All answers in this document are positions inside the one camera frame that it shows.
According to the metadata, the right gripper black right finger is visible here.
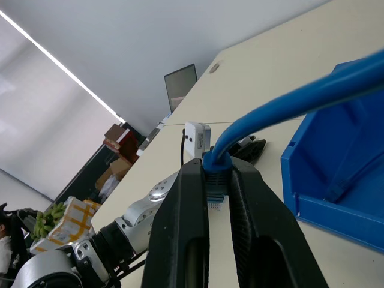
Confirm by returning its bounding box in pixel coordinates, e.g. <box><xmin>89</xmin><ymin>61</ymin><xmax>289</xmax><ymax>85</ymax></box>
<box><xmin>228</xmin><ymin>158</ymin><xmax>330</xmax><ymax>288</ymax></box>

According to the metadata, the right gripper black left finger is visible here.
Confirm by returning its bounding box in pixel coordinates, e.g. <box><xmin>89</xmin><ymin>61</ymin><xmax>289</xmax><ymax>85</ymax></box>
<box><xmin>140</xmin><ymin>158</ymin><xmax>210</xmax><ymax>288</ymax></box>

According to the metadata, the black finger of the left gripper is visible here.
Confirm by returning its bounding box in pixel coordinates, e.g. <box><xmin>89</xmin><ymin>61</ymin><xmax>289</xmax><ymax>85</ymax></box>
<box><xmin>233</xmin><ymin>136</ymin><xmax>268</xmax><ymax>166</ymax></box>

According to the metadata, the blue network cable with plug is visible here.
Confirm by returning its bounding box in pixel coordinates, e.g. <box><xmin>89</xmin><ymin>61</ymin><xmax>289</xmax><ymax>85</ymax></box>
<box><xmin>202</xmin><ymin>49</ymin><xmax>384</xmax><ymax>212</ymax></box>

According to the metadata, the blue plastic bin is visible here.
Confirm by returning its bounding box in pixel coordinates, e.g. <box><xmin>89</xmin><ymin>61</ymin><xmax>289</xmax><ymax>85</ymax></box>
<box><xmin>280</xmin><ymin>55</ymin><xmax>384</xmax><ymax>256</ymax></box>

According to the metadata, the pile of brown cardboard boxes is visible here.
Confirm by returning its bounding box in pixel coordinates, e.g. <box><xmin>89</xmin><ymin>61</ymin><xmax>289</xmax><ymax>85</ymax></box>
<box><xmin>95</xmin><ymin>157</ymin><xmax>134</xmax><ymax>199</ymax></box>

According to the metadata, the dark laptop screen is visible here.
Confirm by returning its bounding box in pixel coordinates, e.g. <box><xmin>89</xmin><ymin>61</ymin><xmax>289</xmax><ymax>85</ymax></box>
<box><xmin>163</xmin><ymin>63</ymin><xmax>199</xmax><ymax>114</ymax></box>

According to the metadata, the cardboard box with yellow tape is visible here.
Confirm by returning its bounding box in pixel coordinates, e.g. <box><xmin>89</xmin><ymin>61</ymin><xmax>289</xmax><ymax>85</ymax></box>
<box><xmin>29</xmin><ymin>196</ymin><xmax>102</xmax><ymax>256</ymax></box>

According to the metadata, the stack of red brown boxes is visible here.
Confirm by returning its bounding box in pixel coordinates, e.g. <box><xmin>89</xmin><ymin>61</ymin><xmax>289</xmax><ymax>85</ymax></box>
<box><xmin>103</xmin><ymin>124</ymin><xmax>139</xmax><ymax>158</ymax></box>

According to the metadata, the bunch of green bananas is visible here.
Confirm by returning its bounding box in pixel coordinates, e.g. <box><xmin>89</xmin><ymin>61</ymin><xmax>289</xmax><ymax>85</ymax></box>
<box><xmin>31</xmin><ymin>202</ymin><xmax>67</xmax><ymax>242</ymax></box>

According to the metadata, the black office chair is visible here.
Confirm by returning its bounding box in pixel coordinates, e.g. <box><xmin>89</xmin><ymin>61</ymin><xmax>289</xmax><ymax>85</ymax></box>
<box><xmin>8</xmin><ymin>207</ymin><xmax>40</xmax><ymax>266</ymax></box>

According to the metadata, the person in white shirt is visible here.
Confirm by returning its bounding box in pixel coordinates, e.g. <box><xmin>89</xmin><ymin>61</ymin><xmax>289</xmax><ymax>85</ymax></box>
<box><xmin>0</xmin><ymin>222</ymin><xmax>15</xmax><ymax>275</ymax></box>

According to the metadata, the long ceiling light strip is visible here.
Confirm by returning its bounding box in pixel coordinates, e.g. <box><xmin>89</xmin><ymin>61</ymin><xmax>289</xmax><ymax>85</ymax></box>
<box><xmin>0</xmin><ymin>9</ymin><xmax>126</xmax><ymax>123</ymax></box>

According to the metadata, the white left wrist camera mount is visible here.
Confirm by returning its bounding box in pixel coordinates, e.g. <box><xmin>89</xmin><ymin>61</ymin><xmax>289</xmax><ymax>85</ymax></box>
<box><xmin>183</xmin><ymin>121</ymin><xmax>212</xmax><ymax>160</ymax></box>

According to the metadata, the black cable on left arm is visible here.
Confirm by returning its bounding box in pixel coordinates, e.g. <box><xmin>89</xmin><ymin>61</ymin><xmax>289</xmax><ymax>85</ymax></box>
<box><xmin>179</xmin><ymin>128</ymin><xmax>186</xmax><ymax>166</ymax></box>

